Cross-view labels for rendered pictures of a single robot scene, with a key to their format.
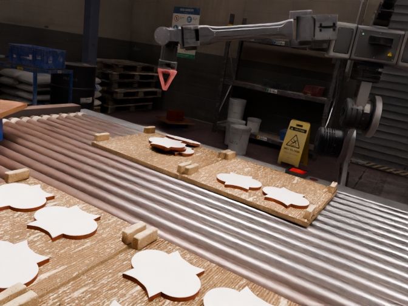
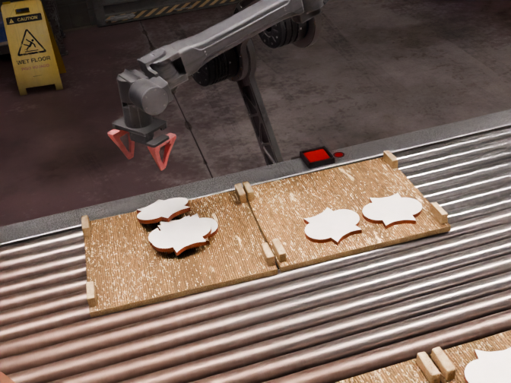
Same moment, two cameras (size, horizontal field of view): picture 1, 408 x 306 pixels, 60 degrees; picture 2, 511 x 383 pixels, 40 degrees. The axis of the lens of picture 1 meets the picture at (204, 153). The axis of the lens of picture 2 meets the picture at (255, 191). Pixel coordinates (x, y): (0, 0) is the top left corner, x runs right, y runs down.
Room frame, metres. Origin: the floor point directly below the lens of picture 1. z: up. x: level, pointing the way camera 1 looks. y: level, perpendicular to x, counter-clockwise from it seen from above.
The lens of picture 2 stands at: (0.19, 0.89, 1.90)
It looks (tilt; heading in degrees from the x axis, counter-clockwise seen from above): 32 degrees down; 318
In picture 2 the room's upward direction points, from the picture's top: 6 degrees counter-clockwise
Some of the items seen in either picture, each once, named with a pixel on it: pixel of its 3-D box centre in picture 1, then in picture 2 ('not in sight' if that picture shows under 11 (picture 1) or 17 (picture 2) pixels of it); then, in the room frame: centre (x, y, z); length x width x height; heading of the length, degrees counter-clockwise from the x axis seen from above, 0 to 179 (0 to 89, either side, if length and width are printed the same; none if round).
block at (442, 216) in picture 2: (309, 212); (439, 212); (0.89, -0.31, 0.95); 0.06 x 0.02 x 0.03; 150
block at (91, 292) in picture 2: (102, 136); (91, 294); (1.29, 0.39, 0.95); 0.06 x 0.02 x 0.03; 149
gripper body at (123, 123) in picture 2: (169, 55); (138, 114); (1.31, 0.18, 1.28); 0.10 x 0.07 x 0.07; 8
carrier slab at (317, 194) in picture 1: (261, 184); (339, 208); (1.10, -0.20, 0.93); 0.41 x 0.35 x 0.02; 60
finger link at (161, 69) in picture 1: (166, 76); (155, 148); (1.28, 0.17, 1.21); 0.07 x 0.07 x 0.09; 8
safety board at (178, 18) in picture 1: (183, 32); not in sight; (7.00, 0.72, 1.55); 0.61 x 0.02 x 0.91; 61
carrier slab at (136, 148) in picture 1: (163, 150); (173, 246); (1.31, 0.15, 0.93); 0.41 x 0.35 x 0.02; 59
